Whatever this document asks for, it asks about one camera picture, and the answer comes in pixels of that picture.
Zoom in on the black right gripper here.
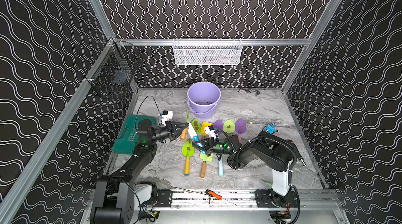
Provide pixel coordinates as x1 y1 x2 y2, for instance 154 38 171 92
193 139 233 158

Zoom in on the white brush blue handle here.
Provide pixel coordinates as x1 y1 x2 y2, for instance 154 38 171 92
188 123 200 142

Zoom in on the green trowel yellow handle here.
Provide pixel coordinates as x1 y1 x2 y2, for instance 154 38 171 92
182 139 195 176

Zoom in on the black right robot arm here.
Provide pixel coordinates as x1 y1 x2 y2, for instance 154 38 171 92
191 130 305 207

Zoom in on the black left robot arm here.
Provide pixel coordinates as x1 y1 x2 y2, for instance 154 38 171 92
90 119 188 224

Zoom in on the light green square trowel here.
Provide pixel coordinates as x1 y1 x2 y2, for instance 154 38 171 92
200 153 214 178

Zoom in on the light blue trowel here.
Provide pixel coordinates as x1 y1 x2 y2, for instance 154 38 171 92
218 157 224 177

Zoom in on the purple plastic bucket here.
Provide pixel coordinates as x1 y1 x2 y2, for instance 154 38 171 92
187 82 222 119

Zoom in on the green plastic tool case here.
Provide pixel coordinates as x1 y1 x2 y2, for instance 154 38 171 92
112 115 157 154

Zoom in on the blue tape measure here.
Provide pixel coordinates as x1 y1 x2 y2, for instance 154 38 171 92
263 123 278 134

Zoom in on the black clamp on table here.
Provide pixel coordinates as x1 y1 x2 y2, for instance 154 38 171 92
238 88 260 96

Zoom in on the green pointed trowel wooden handle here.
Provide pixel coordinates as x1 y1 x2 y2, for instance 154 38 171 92
191 119 202 135

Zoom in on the yellow square trowel wooden handle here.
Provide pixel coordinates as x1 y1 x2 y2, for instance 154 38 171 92
201 122 213 137

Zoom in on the light green trowel wooden handle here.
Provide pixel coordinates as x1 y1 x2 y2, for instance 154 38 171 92
224 120 236 134

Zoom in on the small purple trowel pink handle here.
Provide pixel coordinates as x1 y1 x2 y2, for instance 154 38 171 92
235 119 247 143

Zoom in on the orange handled screwdriver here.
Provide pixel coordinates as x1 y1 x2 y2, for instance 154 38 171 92
205 189 223 204

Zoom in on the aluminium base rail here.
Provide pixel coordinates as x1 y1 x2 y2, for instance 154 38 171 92
149 188 342 211

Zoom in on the white wire basket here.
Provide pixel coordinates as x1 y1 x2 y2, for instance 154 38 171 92
172 38 243 66

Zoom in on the black wire basket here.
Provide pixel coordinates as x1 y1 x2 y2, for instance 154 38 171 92
89 39 144 100

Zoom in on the black orange screwdriver handle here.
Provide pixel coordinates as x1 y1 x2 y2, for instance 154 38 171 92
287 140 307 166

